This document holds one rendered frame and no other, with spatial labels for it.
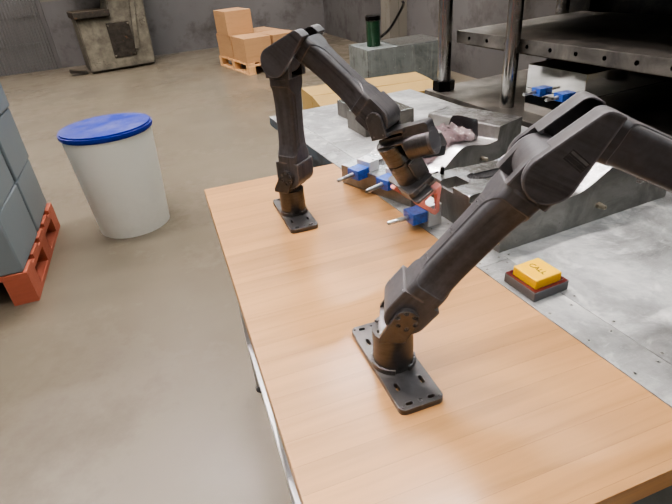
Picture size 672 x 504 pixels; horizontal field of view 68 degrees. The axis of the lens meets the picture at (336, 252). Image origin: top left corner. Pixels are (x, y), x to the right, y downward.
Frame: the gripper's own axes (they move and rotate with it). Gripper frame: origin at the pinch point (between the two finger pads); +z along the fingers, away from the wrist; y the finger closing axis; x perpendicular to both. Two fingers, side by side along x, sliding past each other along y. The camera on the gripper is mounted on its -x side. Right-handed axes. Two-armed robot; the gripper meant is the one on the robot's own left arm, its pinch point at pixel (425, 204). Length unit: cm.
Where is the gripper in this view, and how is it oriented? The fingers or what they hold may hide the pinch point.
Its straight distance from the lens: 118.6
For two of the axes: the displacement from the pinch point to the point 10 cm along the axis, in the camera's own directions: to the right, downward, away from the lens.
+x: -7.5, 6.6, -0.4
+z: 5.1, 6.1, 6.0
